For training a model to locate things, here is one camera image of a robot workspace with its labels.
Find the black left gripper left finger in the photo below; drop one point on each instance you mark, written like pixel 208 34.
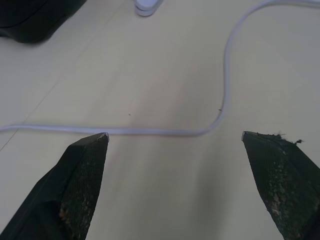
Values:
pixel 62 195

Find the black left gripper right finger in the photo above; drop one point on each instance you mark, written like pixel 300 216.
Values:
pixel 287 185

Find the black rounded object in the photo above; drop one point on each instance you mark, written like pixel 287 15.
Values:
pixel 32 17

